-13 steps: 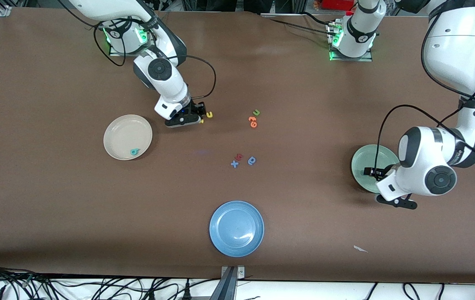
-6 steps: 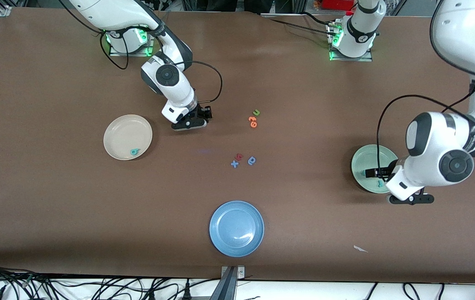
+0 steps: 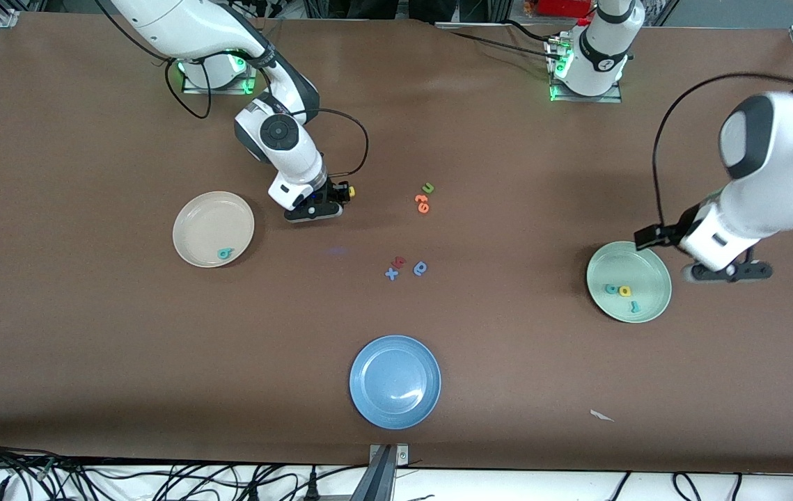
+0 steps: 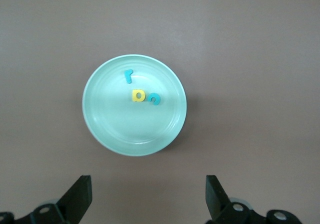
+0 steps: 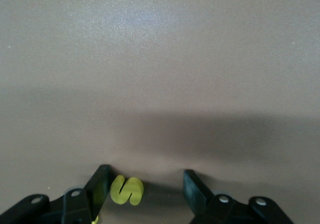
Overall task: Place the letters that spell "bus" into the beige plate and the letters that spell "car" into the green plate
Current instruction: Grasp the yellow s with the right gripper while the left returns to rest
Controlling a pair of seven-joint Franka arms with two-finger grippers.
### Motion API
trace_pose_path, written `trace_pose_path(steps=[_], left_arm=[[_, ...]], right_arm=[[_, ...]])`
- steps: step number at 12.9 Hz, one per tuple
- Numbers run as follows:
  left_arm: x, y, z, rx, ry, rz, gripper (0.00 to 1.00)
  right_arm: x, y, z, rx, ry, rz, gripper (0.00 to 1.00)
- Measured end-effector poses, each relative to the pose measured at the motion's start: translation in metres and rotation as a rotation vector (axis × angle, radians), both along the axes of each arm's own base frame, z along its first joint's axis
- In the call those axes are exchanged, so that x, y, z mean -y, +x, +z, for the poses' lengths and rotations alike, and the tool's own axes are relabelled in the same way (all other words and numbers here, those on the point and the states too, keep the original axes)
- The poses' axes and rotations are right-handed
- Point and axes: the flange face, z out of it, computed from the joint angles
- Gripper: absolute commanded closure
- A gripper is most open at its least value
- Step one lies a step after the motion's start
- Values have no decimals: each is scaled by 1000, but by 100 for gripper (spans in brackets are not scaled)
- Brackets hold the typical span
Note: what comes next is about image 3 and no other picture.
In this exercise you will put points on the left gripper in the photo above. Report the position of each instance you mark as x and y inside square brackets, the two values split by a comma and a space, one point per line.
[674, 232]

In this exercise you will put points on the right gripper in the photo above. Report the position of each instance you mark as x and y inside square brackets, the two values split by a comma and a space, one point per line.
[332, 190]

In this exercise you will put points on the teal foam letter p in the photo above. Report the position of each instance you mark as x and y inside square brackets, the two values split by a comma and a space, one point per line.
[225, 254]

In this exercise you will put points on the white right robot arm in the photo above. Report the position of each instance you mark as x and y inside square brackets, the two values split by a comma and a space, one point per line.
[285, 139]

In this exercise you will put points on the green plate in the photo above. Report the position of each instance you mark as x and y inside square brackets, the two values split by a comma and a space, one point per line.
[647, 268]

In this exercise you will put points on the blue foam letter a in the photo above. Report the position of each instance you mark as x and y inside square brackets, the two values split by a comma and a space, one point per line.
[420, 268]

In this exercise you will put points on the beige plate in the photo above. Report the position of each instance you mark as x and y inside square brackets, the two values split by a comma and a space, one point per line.
[205, 223]

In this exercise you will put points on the white paper scrap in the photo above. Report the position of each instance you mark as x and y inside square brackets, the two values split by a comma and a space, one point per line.
[601, 416]

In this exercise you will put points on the blue plate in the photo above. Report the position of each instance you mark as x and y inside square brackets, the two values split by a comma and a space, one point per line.
[396, 383]

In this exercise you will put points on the red box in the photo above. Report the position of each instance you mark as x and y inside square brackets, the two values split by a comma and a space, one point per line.
[563, 7]

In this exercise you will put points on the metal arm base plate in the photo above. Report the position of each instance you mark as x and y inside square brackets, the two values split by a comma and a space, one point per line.
[577, 99]
[194, 90]

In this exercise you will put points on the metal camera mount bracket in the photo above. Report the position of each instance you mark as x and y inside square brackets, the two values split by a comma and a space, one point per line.
[389, 456]

